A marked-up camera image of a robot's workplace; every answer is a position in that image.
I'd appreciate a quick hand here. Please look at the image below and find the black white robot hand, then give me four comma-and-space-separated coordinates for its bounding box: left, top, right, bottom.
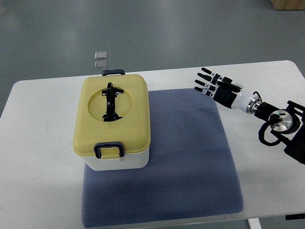
195, 67, 256, 114

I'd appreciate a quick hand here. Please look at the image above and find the yellow box lid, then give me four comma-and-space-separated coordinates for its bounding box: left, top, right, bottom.
73, 74, 151, 159

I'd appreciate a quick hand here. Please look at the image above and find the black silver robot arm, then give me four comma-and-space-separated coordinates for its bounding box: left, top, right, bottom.
250, 91, 305, 164

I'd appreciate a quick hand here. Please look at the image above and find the white storage box base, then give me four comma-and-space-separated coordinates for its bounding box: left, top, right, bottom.
82, 147, 149, 171

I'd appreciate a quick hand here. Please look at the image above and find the blue grey cushion mat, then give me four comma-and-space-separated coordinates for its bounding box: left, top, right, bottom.
81, 89, 244, 228

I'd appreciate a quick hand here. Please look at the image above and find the wooden furniture corner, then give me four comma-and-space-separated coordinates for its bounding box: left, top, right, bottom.
270, 0, 305, 10

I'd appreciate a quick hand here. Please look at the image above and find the white table leg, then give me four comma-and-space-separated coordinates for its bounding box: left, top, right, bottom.
248, 218, 262, 229

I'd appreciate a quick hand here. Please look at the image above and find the upper floor socket plate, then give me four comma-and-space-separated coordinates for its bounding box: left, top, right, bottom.
94, 51, 107, 60

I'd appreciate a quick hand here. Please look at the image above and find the black table bracket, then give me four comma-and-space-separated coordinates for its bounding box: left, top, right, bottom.
285, 213, 305, 220

